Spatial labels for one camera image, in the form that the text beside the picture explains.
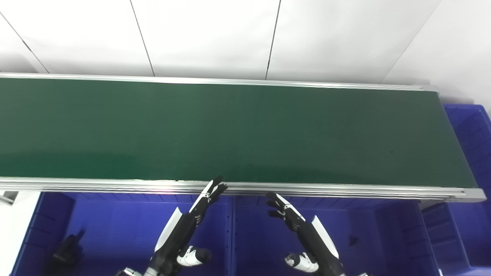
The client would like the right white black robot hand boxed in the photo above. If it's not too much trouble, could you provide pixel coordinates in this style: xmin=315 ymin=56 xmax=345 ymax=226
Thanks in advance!
xmin=265 ymin=192 xmax=344 ymax=276

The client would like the green conveyor belt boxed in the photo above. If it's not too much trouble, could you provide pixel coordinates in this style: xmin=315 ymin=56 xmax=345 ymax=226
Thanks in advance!
xmin=0 ymin=78 xmax=478 ymax=188
xmin=0 ymin=72 xmax=487 ymax=205

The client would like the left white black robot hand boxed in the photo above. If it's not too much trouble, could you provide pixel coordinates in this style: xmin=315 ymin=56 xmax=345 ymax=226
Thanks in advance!
xmin=150 ymin=176 xmax=229 ymax=276

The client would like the black flange part with holes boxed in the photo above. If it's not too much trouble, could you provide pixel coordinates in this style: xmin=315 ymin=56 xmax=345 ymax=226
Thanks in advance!
xmin=48 ymin=228 xmax=87 ymax=276

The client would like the blue plastic bin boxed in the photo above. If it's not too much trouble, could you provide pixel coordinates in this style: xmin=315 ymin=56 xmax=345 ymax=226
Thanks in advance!
xmin=10 ymin=192 xmax=234 ymax=276
xmin=232 ymin=195 xmax=442 ymax=276
xmin=420 ymin=103 xmax=491 ymax=267

